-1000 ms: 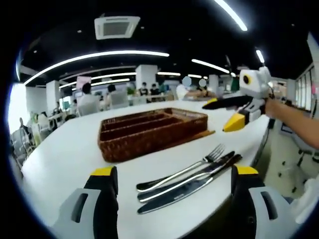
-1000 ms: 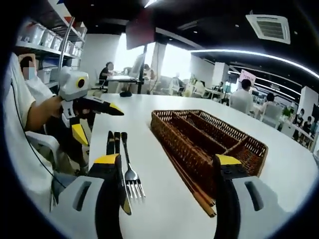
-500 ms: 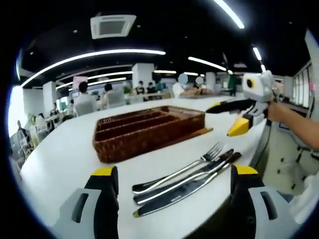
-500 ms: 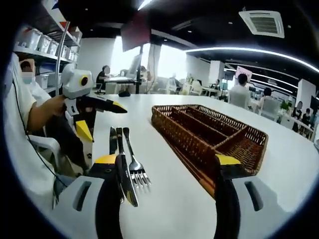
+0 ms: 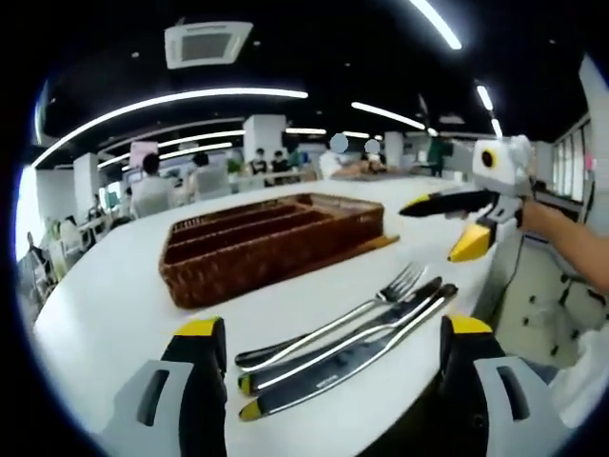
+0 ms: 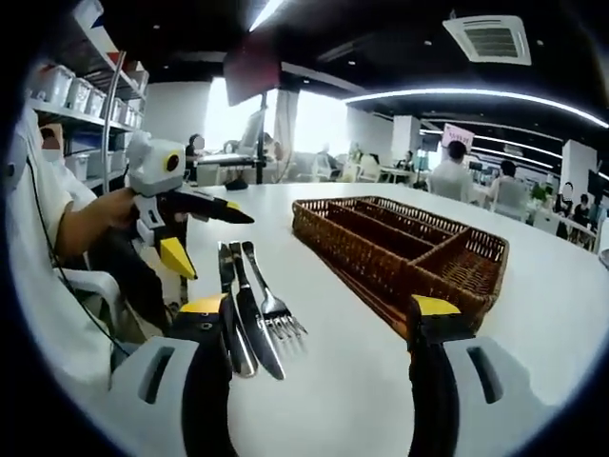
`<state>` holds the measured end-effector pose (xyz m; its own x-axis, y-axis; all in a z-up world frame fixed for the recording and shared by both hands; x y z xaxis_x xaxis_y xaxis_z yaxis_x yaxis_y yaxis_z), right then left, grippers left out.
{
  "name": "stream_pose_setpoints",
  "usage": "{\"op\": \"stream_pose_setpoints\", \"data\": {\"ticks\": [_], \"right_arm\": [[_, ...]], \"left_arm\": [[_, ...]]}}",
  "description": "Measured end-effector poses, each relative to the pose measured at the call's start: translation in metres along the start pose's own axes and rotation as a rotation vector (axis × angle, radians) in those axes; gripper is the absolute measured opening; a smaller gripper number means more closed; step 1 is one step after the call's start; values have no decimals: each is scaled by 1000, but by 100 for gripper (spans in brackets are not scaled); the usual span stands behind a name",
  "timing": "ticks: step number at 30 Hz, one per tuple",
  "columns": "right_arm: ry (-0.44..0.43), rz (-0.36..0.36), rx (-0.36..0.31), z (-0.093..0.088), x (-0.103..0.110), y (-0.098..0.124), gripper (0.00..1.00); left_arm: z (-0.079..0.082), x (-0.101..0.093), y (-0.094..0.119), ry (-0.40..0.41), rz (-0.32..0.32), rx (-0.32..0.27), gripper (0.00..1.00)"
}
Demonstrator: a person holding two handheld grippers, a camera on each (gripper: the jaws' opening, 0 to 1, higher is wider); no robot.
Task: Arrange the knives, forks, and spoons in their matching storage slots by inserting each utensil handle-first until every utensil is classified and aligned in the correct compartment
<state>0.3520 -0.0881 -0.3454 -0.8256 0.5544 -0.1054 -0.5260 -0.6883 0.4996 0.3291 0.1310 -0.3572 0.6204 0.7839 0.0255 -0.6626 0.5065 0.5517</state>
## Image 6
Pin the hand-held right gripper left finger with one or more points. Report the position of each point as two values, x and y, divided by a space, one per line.
204 381

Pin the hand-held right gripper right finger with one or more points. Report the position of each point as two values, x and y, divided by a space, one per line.
433 381

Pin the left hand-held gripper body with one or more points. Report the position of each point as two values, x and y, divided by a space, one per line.
152 166

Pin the steel table knife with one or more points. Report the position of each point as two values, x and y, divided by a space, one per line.
252 323
224 266

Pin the steel fork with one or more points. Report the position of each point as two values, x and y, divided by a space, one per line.
271 304

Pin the brown wicker storage basket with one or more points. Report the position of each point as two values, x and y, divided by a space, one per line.
371 238

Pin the metal storage shelf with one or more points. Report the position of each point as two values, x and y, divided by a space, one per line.
109 95

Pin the row of white storage bins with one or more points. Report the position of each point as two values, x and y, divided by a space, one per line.
78 93

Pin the person's left hand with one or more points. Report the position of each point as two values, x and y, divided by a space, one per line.
116 212

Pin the person's trousers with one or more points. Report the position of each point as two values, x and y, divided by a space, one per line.
128 276

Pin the black stand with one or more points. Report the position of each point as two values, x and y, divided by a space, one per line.
261 143

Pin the white chest-worn device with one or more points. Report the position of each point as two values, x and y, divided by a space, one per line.
18 162

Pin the dark red panel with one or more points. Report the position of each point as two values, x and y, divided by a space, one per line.
252 76

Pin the ceiling light strip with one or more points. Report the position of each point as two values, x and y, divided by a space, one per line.
266 14
476 93

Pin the green potted plant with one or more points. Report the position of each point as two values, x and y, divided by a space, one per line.
538 191

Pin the pink hanging sign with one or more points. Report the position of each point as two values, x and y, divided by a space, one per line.
457 135

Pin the white ceiling air conditioner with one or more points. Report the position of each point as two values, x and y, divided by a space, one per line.
487 40

